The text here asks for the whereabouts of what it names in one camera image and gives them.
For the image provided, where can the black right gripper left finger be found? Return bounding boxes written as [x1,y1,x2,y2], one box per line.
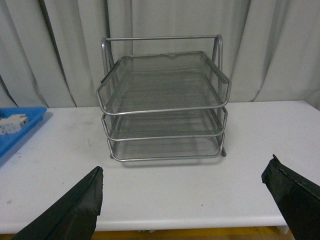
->
[13,166,104,240]

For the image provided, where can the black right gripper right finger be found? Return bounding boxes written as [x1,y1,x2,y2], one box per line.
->
[261,155,320,240]

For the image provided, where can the silver mesh three-tier rack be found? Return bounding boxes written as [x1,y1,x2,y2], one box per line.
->
[96,35,232,163]

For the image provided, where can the blue plastic tray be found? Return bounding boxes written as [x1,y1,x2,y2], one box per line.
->
[0,107,47,157]

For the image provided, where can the white circuit breaker module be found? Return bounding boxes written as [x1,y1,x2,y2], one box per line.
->
[0,114,30,135]

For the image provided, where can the white curtain backdrop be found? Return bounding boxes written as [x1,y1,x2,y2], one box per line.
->
[0,0,320,108]

